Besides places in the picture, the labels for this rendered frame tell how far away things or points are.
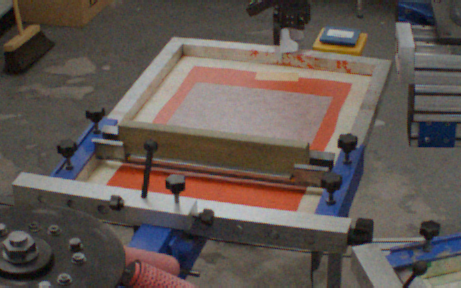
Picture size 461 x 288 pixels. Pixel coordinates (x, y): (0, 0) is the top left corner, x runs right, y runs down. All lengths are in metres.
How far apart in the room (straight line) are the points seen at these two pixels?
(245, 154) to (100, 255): 0.84
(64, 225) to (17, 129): 3.12
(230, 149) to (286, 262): 1.49
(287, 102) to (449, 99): 0.46
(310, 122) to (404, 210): 1.51
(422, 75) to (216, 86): 0.60
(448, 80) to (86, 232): 1.07
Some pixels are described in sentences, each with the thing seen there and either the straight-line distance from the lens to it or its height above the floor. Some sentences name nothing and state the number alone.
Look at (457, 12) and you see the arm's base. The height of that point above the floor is 1.28.
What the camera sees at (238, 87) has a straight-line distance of 2.73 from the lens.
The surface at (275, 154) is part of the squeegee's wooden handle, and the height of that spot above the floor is 1.04.
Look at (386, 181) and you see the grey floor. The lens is 4.20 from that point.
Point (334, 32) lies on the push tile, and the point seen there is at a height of 0.97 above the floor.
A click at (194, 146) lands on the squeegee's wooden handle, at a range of 2.32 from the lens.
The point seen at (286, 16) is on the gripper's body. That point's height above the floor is 1.10.
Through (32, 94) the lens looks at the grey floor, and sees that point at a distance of 4.98.
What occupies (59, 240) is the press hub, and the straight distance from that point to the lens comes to 1.55.
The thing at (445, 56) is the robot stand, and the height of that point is 1.19.
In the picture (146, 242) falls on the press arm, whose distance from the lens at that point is 2.01.
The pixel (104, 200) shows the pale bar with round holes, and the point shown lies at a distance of 2.15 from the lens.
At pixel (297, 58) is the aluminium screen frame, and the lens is 2.82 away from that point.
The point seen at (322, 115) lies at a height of 0.96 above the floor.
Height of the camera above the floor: 2.16
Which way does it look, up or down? 29 degrees down
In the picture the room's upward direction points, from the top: 2 degrees counter-clockwise
